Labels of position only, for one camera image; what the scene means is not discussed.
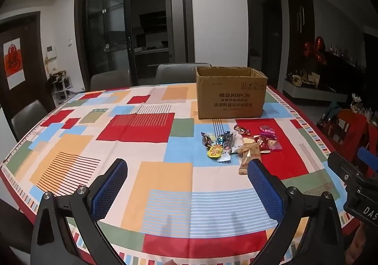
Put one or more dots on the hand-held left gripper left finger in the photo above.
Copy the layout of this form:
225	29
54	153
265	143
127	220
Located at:
107	191

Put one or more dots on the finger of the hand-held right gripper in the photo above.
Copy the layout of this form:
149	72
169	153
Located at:
341	166
369	158

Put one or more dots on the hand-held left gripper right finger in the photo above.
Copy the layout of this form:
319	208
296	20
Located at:
265	191

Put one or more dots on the brown cardboard box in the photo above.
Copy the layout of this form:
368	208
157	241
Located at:
230	96

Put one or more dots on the red wooden chair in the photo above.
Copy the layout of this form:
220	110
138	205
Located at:
350	132

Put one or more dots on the beige wafer packet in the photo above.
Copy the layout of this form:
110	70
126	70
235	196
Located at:
247	160

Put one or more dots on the pink and white snack packet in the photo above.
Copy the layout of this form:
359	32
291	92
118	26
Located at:
274	144

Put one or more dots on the red snack packet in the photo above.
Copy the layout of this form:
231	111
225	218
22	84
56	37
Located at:
261	142

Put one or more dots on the colourful patchwork tablecloth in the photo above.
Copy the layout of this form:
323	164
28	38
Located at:
141	147

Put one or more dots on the lotus shaped ornament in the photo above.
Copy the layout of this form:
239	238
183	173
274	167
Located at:
356	101

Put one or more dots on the dark long snack packet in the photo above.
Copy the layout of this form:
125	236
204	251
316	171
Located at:
228	141

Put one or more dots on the brown foil candy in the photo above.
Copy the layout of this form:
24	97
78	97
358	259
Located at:
239	129

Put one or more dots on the pale green wrapped candy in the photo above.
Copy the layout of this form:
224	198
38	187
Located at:
212	137

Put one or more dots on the white low cabinet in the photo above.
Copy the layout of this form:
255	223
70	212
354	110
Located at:
313	92

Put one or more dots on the dark purple foil candy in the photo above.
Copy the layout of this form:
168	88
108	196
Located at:
205	139

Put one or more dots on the grey dining chair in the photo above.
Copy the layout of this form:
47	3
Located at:
110	79
174	73
28	119

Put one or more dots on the white shoe rack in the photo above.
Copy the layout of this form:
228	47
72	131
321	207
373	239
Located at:
60	89

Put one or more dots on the red foil balloons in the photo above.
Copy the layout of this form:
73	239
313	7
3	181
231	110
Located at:
317	49

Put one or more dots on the dark wooden door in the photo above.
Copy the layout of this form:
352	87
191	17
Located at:
34	76

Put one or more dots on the dark interior door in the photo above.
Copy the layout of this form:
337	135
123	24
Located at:
271	43

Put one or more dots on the dark tall wardrobe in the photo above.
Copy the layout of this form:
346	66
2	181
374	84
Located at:
299	17

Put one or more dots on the red and white door poster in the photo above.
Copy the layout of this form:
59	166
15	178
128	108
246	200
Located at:
14	64

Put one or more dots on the dark sliding glass door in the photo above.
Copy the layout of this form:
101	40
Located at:
112	23

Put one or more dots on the silver refrigerator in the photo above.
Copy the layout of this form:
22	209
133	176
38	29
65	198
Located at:
174	20

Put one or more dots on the white wall intercom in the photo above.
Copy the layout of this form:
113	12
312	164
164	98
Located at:
51	53

